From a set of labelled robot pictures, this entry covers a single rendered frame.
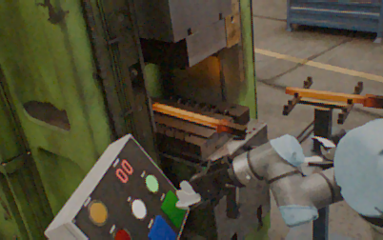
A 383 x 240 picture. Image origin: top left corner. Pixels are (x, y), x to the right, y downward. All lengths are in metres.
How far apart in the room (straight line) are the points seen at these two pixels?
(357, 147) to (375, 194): 0.06
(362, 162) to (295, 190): 0.38
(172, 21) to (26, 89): 0.60
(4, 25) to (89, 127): 0.45
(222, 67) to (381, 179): 1.21
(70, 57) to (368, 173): 0.84
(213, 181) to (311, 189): 0.23
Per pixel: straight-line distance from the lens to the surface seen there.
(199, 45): 1.34
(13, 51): 1.54
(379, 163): 0.57
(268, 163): 0.97
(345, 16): 5.25
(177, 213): 1.16
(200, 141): 1.48
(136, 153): 1.13
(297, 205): 0.95
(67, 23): 1.18
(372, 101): 1.79
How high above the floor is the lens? 1.75
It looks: 28 degrees down
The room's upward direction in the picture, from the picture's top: 8 degrees counter-clockwise
